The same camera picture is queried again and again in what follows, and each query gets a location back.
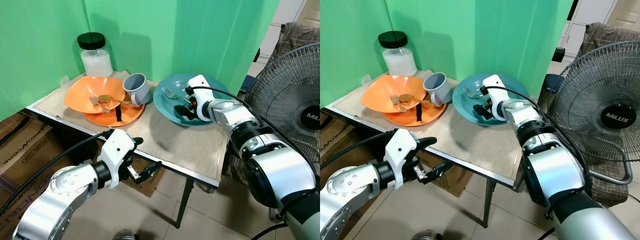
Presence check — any glass jar with black lid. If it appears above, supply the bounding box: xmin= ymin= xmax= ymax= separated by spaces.
xmin=377 ymin=31 xmax=418 ymax=77
xmin=76 ymin=32 xmax=114 ymax=78

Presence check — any brown plaid covered chair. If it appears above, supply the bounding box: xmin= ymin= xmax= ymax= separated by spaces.
xmin=575 ymin=22 xmax=640 ymax=208
xmin=272 ymin=22 xmax=321 ymax=63

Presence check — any teal plastic plate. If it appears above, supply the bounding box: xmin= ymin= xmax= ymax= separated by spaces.
xmin=153 ymin=73 xmax=232 ymax=127
xmin=452 ymin=73 xmax=531 ymax=126

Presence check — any grey plastic cup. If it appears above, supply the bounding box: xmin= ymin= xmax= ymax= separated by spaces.
xmin=423 ymin=72 xmax=453 ymax=107
xmin=122 ymin=73 xmax=152 ymax=107

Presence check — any black Milux standing fan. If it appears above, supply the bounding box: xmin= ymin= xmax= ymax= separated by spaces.
xmin=244 ymin=42 xmax=321 ymax=167
xmin=547 ymin=41 xmax=640 ymax=187

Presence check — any white cabinet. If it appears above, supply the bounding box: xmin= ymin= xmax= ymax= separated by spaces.
xmin=552 ymin=0 xmax=640 ymax=63
xmin=255 ymin=0 xmax=321 ymax=63

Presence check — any golden metal spoon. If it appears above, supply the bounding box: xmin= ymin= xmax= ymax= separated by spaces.
xmin=97 ymin=94 xmax=132 ymax=106
xmin=398 ymin=93 xmax=433 ymax=106

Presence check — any grey metal table leg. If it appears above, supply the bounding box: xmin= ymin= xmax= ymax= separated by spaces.
xmin=175 ymin=177 xmax=196 ymax=230
xmin=482 ymin=177 xmax=499 ymax=230

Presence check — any green backdrop cloth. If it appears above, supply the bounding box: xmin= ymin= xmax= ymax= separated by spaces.
xmin=320 ymin=0 xmax=576 ymax=109
xmin=0 ymin=0 xmax=281 ymax=122

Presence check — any silver metal fork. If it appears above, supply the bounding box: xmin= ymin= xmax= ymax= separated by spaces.
xmin=161 ymin=86 xmax=192 ymax=105
xmin=462 ymin=85 xmax=489 ymax=104

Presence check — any orange plastic bowl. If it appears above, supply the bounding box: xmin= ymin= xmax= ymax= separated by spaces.
xmin=64 ymin=76 xmax=127 ymax=114
xmin=361 ymin=75 xmax=426 ymax=113

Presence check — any orange plastic plate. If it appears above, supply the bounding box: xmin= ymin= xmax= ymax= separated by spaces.
xmin=82 ymin=102 xmax=146 ymax=128
xmin=381 ymin=102 xmax=447 ymax=127

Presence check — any large printed cardboard box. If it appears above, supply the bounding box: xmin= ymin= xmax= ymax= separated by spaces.
xmin=0 ymin=112 xmax=57 ymax=237
xmin=320 ymin=112 xmax=352 ymax=167

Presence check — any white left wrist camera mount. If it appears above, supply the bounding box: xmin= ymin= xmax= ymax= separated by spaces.
xmin=97 ymin=129 xmax=137 ymax=189
xmin=382 ymin=128 xmax=421 ymax=190

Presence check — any dark blue seat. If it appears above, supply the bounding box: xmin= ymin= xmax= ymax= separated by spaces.
xmin=544 ymin=74 xmax=563 ymax=95
xmin=240 ymin=75 xmax=256 ymax=95

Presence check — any small brown cardboard box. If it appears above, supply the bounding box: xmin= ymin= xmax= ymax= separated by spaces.
xmin=122 ymin=155 xmax=167 ymax=199
xmin=417 ymin=150 xmax=474 ymax=199

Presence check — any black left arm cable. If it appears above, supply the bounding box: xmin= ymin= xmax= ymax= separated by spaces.
xmin=320 ymin=131 xmax=396 ymax=167
xmin=0 ymin=131 xmax=113 ymax=216

